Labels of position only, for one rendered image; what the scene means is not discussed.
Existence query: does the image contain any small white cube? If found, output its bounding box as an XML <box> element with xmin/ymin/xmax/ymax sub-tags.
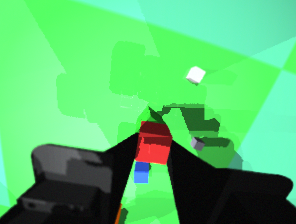
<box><xmin>186</xmin><ymin>66</ymin><xmax>206</xmax><ymax>83</ymax></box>

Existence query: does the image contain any blue block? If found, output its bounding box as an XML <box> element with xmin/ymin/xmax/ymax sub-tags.
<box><xmin>134</xmin><ymin>162</ymin><xmax>149</xmax><ymax>183</ymax></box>

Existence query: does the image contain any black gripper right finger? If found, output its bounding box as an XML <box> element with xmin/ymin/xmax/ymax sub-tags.
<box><xmin>166</xmin><ymin>139</ymin><xmax>293</xmax><ymax>224</ymax></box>

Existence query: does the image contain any red block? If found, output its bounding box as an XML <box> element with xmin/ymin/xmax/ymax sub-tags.
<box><xmin>135</xmin><ymin>120</ymin><xmax>173</xmax><ymax>165</ymax></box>

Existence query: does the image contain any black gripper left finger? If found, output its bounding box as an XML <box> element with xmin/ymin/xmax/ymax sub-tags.
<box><xmin>30</xmin><ymin>132</ymin><xmax>139</xmax><ymax>224</ymax></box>

